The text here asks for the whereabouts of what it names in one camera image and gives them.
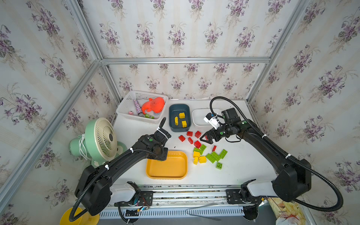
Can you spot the green marker in basket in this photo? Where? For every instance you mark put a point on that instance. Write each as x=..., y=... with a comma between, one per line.
x=149, y=116

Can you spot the white plastic tray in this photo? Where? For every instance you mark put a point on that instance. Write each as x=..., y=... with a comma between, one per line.
x=201, y=118

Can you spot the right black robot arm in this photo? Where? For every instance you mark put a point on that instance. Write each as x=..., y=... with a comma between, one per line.
x=294, y=176

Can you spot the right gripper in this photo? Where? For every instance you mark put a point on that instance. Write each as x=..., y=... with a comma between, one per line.
x=212, y=135

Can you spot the green desk fan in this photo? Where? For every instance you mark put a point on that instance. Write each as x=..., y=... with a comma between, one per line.
x=98, y=144

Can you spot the purple bottle in basket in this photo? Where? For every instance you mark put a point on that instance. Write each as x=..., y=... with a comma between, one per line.
x=137, y=107

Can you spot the small green lego brick bottom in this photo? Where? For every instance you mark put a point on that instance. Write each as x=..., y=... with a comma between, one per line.
x=219, y=165

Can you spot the red toy in basket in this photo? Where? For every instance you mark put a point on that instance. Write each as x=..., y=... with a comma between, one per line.
x=153, y=105

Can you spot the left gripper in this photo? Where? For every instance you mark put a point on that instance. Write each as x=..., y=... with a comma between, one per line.
x=164, y=156

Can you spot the dark blue plastic tray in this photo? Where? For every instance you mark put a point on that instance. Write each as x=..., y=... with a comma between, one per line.
x=179, y=118

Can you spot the green lego brick small square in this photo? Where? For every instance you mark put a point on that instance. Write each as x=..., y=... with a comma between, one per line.
x=203, y=147

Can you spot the white perforated basket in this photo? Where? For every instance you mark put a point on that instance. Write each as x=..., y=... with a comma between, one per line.
x=128, y=111

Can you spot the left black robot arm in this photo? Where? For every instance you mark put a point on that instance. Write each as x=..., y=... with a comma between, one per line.
x=93, y=190

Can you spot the green lego plate right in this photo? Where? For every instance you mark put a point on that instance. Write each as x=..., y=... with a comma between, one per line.
x=223, y=154

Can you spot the green lego plate middle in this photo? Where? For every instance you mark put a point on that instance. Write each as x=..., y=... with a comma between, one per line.
x=216, y=156

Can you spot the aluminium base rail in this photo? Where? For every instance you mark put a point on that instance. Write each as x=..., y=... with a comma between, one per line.
x=211, y=203

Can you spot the snack bag red top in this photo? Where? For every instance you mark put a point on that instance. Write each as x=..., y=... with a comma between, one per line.
x=286, y=213

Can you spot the yellow plastic tray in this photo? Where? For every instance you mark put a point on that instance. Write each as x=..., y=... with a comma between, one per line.
x=175, y=167

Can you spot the green lego plate centre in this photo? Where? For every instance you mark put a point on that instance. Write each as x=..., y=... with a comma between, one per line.
x=198, y=150

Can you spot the green lego plate long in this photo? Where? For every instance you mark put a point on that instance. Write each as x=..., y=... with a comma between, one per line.
x=210, y=158

